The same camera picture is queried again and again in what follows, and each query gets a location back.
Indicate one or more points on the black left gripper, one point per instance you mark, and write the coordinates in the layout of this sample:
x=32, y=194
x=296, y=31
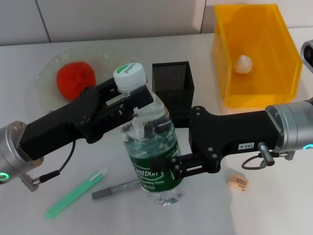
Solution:
x=56, y=127

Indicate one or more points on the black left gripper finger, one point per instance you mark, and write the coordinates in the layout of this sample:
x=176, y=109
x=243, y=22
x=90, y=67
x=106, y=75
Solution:
x=141, y=98

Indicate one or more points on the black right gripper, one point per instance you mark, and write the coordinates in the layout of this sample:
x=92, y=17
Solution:
x=225, y=132

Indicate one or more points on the red knitted toy orange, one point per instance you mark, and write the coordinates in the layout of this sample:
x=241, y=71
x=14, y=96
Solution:
x=73, y=78

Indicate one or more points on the clear water bottle green label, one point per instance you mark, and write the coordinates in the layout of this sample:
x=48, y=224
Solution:
x=151, y=176

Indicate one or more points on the white paper ball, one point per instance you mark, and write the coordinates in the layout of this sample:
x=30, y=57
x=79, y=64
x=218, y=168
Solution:
x=243, y=64

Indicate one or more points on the green white pen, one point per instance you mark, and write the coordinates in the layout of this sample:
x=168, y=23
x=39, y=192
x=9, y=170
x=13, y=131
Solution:
x=73, y=193

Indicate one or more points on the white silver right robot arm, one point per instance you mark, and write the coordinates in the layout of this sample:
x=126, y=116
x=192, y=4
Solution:
x=293, y=127

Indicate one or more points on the black mesh pen holder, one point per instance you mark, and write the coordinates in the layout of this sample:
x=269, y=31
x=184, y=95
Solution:
x=171, y=80

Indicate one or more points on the green glass fruit plate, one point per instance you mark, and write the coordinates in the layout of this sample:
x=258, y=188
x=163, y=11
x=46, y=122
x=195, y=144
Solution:
x=49, y=73

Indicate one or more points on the beige eraser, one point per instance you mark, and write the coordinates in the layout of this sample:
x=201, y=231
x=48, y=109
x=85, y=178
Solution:
x=239, y=181

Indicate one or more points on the silver glitter marker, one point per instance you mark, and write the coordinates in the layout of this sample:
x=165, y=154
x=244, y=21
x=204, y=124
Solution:
x=110, y=191

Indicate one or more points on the yellow plastic bin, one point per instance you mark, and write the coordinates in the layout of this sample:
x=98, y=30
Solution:
x=269, y=49

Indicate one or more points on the silver right wrist connector post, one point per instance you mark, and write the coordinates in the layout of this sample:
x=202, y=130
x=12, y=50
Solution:
x=266, y=153

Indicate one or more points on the silver wrist connector post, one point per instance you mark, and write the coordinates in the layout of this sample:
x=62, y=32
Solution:
x=29, y=182
x=266, y=153

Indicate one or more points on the silver left wrist connector post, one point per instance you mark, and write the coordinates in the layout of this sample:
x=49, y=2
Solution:
x=29, y=182

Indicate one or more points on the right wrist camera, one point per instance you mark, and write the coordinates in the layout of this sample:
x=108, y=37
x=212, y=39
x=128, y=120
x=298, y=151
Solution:
x=308, y=55

